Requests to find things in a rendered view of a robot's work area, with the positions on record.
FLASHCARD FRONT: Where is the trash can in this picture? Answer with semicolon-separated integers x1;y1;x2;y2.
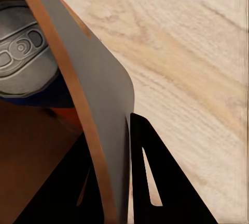
0;0;135;224

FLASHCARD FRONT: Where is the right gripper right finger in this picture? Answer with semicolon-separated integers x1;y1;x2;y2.
131;113;218;224

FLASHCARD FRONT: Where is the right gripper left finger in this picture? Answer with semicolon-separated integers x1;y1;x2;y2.
13;132;104;224

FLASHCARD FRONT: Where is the can of soda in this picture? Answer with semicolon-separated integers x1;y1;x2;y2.
0;1;75;108
51;108;84;133

